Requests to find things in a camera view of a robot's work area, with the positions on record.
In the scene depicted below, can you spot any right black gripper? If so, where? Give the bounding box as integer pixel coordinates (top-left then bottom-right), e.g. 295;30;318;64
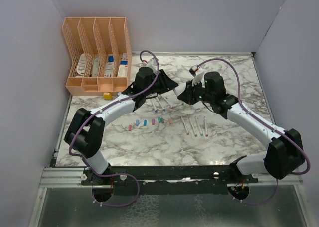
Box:
178;79;214;106

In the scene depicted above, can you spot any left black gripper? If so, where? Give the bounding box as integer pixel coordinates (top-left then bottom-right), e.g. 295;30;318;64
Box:
144;69;178;96

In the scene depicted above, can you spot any pink marker pen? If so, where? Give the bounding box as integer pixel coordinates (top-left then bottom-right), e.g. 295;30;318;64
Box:
162;96;175;109

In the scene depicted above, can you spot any light blue marker pen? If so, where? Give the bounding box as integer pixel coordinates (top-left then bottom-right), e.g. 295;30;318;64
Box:
156;98;166;112

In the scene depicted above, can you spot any magenta marker pen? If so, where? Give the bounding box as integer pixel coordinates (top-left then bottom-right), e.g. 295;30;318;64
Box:
203;117;209;137

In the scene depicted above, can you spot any cyan marker pen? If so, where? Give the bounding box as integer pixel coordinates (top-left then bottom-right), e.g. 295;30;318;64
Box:
151;99;158;113

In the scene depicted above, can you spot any teal marker pen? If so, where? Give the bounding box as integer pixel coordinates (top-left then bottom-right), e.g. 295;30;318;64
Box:
195;116;203;136

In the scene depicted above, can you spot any peach marker pen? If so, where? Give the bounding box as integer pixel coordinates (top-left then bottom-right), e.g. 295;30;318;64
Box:
181;117;190;135

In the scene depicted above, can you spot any grey marker pen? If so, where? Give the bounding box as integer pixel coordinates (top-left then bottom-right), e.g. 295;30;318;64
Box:
188;118;198;137

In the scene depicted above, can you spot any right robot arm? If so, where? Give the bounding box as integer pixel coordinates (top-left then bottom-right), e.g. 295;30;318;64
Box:
177;72;305;183

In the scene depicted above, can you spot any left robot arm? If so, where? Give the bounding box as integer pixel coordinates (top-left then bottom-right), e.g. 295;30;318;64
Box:
64;67;178;185

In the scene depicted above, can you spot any white cardboard box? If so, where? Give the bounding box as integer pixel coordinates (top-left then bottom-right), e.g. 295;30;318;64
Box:
117;60;128;77

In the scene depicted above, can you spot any small white red box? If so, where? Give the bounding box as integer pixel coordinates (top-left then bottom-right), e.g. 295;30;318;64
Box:
122;53;128;61

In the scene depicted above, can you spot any white paper packet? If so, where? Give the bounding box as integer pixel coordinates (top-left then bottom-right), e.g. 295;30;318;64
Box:
103;55;114;77

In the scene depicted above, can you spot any yellow rectangular stamp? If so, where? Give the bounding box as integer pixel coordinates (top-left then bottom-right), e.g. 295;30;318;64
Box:
103;92;112;100

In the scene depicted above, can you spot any grey stapler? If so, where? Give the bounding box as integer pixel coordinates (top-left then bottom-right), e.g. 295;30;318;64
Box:
91;56;100;77

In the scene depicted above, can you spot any peach plastic desk organizer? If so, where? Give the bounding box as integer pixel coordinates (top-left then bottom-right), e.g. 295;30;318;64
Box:
62;17;132;96

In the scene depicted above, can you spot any white remote in organizer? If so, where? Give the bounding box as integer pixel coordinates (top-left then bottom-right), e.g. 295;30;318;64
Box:
76;53;87;76

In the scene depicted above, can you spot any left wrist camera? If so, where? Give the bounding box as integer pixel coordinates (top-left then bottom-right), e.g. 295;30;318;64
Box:
146;58;158;72

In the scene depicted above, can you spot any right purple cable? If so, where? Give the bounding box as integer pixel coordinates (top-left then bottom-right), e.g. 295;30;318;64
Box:
196;59;311;205

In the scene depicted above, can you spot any purple cable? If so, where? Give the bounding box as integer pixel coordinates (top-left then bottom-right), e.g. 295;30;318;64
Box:
196;59;311;205
68;50;160;208

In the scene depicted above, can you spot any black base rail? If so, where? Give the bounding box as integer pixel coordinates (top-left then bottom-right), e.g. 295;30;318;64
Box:
81;163;258;196

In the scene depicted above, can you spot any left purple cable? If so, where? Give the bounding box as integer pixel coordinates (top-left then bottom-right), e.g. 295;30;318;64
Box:
68;50;160;208

